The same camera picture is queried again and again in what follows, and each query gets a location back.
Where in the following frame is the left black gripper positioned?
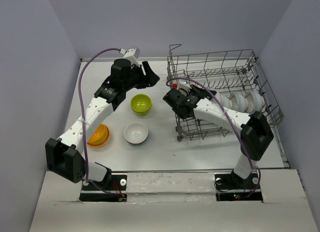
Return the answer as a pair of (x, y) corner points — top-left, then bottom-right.
(123, 61), (161, 92)

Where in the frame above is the white bowl stack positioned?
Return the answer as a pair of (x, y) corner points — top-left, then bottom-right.
(212, 90), (223, 103)

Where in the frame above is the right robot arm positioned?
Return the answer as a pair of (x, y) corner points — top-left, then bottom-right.
(163, 85), (274, 190)

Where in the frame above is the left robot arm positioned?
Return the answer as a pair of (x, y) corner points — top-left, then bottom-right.
(45, 58), (160, 190)

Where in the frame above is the green bowl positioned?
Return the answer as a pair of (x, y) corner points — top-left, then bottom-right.
(130, 94), (153, 116)

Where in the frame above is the white bowl red rim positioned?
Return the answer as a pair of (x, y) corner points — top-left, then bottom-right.
(123, 122), (149, 145)

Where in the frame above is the orange bowl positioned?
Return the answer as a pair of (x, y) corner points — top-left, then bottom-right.
(87, 124), (110, 147)

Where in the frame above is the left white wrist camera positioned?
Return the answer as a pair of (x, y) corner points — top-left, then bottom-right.
(119, 47), (140, 67)

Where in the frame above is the grey wire dish rack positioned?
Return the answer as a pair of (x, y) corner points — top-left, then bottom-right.
(167, 44), (285, 128)

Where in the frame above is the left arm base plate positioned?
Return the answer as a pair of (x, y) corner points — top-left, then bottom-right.
(79, 173), (128, 203)

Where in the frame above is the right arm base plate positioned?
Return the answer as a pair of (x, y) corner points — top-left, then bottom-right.
(214, 172), (263, 202)

